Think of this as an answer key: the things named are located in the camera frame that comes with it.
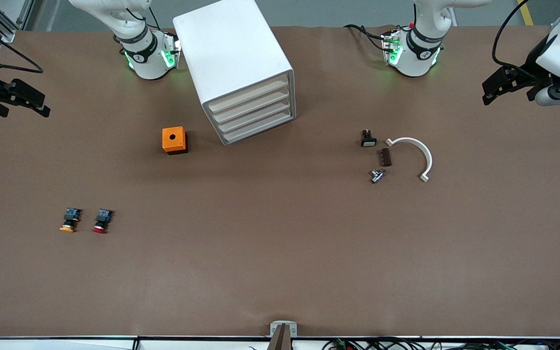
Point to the brown terminal block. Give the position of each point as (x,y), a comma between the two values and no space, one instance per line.
(385,157)

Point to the brown bar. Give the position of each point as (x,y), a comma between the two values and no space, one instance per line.
(282,341)

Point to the white curved plastic clamp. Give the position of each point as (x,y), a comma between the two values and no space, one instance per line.
(410,140)

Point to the red push button switch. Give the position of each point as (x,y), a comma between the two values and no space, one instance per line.
(101,220)

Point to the black switch with white face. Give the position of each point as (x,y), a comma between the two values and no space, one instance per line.
(368,139)

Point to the grey metal bracket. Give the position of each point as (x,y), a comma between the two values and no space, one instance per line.
(274,326)

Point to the small metal connector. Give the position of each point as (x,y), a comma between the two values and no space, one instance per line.
(377,175)

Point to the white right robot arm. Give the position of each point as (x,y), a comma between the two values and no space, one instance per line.
(146,53)

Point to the white drawer cabinet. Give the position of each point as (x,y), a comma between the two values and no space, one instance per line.
(231,48)

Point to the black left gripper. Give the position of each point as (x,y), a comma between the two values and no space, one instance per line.
(526,74)

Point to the orange box with hole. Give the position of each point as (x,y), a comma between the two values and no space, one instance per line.
(173,139)

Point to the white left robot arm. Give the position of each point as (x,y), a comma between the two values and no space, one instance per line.
(421,53)

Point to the white table edge rail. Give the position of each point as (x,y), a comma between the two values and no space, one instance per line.
(42,344)

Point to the white plastic drawer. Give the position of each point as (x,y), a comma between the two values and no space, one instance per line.
(259,129)
(255,118)
(248,96)
(252,107)

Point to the yellow push button switch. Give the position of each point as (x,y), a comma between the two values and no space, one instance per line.
(70,218)

